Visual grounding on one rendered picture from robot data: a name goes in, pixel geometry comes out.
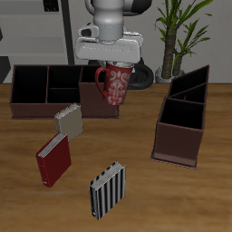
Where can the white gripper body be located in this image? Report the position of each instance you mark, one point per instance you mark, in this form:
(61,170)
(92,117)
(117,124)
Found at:
(108,50)

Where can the wide dark brown desk caddy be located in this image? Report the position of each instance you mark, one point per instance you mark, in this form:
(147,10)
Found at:
(96,105)

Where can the beige book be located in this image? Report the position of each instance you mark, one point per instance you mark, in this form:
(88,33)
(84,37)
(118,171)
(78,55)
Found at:
(71,122)

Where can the black white striped book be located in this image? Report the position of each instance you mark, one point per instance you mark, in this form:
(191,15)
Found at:
(109,190)

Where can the red book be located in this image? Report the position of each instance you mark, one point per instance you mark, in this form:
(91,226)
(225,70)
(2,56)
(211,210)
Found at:
(56,160)

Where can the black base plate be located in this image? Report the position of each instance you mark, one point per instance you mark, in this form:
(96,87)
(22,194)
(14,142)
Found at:
(148,76)

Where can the narrow dark brown desk caddy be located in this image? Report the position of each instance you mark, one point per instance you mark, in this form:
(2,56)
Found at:
(178,142)

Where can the red patterned mug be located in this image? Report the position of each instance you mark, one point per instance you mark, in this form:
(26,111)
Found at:
(117,86)

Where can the white shelf unit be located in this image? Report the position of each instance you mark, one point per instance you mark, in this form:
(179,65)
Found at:
(30,33)

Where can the green pot plant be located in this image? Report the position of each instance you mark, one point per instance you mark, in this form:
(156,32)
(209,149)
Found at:
(169,45)

